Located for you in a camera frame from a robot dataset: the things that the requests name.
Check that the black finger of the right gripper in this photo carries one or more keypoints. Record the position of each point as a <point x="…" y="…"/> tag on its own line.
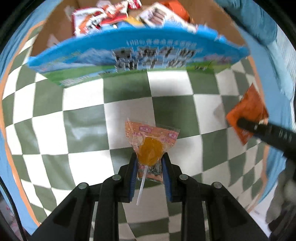
<point x="275" y="136"/>

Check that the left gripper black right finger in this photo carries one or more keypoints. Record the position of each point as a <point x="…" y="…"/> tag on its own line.
<point x="181" y="188"/>

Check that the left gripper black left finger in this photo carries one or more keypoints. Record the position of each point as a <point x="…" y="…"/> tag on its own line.
<point x="117" y="189"/>

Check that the orange lollipop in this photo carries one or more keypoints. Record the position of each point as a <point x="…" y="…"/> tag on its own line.
<point x="149" y="143"/>

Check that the white Franzzi biscuit box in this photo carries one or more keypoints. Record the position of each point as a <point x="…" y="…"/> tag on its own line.
<point x="159" y="16"/>

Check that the yellow snack packet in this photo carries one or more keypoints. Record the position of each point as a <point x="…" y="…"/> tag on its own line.
<point x="134" y="22"/>

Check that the red white long snack pack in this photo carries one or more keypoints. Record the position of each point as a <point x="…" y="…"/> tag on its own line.
<point x="115" y="13"/>

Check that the blue bed sheet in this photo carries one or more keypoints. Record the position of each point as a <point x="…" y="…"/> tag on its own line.
<point x="272" y="69"/>

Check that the orange snack packet on mat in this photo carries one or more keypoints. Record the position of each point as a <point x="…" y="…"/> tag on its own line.
<point x="252" y="108"/>

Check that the green white checkered mat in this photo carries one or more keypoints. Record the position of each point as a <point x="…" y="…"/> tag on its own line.
<point x="67" y="126"/>

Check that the light blue folded cloth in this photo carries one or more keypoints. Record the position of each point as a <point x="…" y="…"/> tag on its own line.
<point x="287" y="53"/>

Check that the blue pillow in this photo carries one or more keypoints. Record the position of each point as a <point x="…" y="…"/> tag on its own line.
<point x="252" y="18"/>

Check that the cardboard box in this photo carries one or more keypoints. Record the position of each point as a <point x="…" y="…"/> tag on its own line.
<point x="67" y="60"/>

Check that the small red white snack pack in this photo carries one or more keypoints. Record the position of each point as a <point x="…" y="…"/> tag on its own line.
<point x="134" y="4"/>

